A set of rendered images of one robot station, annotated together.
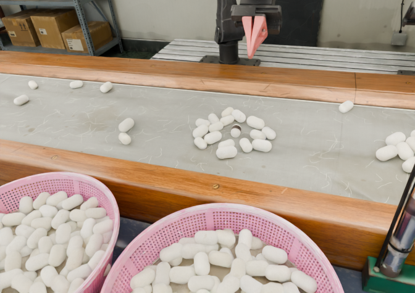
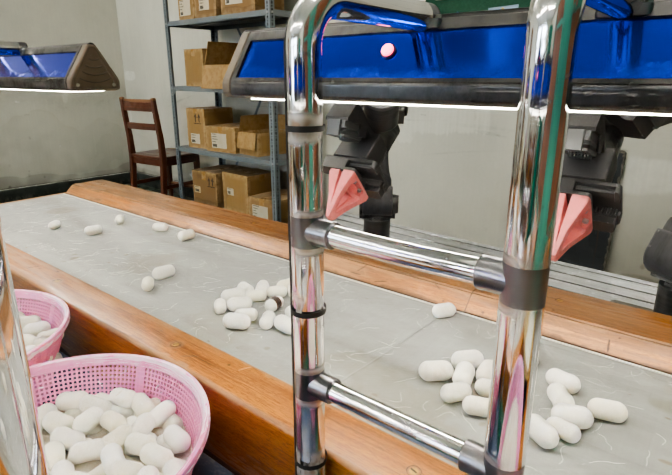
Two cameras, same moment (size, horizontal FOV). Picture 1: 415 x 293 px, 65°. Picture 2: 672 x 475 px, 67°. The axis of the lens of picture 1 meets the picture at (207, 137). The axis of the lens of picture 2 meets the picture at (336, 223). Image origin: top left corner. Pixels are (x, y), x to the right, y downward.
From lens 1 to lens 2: 0.35 m
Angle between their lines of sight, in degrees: 25
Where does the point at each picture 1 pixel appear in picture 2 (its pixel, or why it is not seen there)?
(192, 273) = (66, 424)
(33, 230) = not seen: outside the picture
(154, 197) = (112, 343)
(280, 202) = (225, 378)
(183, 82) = (270, 246)
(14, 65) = (120, 199)
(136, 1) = not seen: hidden behind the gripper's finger
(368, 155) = (415, 370)
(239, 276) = (107, 441)
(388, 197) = not seen: hidden behind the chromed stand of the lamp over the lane
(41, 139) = (73, 267)
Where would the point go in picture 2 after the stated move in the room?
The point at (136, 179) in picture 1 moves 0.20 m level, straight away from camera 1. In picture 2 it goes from (106, 317) to (159, 262)
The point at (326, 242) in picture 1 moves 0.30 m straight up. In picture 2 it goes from (259, 451) to (243, 128)
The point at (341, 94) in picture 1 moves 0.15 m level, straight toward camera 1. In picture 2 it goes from (450, 295) to (388, 332)
